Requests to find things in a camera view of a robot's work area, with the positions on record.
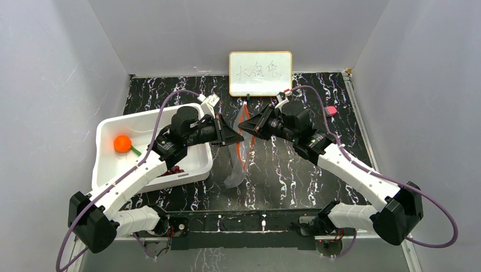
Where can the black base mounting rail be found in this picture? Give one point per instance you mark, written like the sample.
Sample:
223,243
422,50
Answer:
238,228

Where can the clear zip top bag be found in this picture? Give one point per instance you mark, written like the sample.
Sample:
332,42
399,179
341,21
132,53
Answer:
240,153

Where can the dark red grape bunch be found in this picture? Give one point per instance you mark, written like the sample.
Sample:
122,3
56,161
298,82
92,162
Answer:
174,170

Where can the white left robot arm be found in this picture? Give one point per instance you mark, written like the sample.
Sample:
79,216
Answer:
143,152

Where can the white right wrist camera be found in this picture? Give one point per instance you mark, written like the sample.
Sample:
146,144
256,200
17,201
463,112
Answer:
283,98

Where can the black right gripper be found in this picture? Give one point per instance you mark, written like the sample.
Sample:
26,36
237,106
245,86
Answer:
266,123

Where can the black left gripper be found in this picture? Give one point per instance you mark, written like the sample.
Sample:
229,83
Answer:
226,134

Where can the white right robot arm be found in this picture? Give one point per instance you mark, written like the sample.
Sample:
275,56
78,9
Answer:
368,184

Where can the orange toy tangerine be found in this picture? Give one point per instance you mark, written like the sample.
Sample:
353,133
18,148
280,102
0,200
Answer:
122,144

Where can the small whiteboard with writing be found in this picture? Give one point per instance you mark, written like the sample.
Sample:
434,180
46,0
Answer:
259,73

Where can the white plastic bin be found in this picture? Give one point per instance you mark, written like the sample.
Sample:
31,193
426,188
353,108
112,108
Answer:
139,127

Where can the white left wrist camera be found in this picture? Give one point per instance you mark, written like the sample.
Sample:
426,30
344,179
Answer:
207,103

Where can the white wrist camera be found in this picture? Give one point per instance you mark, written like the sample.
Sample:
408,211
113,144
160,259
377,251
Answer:
207,103
283,98

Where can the pink whiteboard eraser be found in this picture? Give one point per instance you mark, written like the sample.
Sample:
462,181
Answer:
330,111

